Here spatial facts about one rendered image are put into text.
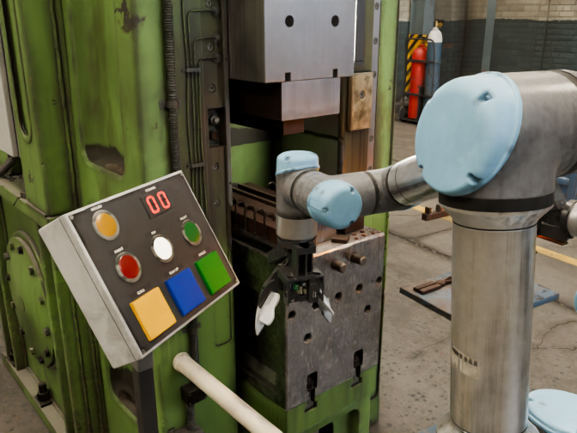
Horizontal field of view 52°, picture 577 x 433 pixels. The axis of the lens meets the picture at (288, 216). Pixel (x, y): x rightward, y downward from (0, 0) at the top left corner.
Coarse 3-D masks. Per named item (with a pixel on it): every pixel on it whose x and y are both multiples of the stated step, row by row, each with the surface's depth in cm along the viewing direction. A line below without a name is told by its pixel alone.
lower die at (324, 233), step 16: (240, 192) 184; (272, 192) 186; (240, 208) 174; (256, 208) 171; (272, 208) 171; (240, 224) 170; (256, 224) 164; (272, 224) 161; (320, 224) 164; (272, 240) 160; (320, 240) 166
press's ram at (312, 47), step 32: (256, 0) 136; (288, 0) 139; (320, 0) 145; (352, 0) 151; (256, 32) 139; (288, 32) 141; (320, 32) 147; (352, 32) 154; (256, 64) 141; (288, 64) 143; (320, 64) 150; (352, 64) 157
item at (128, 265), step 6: (120, 258) 105; (126, 258) 106; (132, 258) 107; (120, 264) 105; (126, 264) 106; (132, 264) 107; (120, 270) 104; (126, 270) 105; (132, 270) 106; (138, 270) 108; (126, 276) 105; (132, 276) 106
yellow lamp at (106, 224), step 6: (102, 216) 105; (108, 216) 106; (96, 222) 104; (102, 222) 105; (108, 222) 106; (114, 222) 107; (102, 228) 104; (108, 228) 105; (114, 228) 107; (102, 234) 104; (108, 234) 105
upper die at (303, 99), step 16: (240, 80) 156; (304, 80) 148; (320, 80) 151; (336, 80) 155; (240, 96) 157; (256, 96) 152; (272, 96) 147; (288, 96) 146; (304, 96) 149; (320, 96) 152; (336, 96) 156; (240, 112) 159; (256, 112) 153; (272, 112) 148; (288, 112) 147; (304, 112) 150; (320, 112) 154; (336, 112) 157
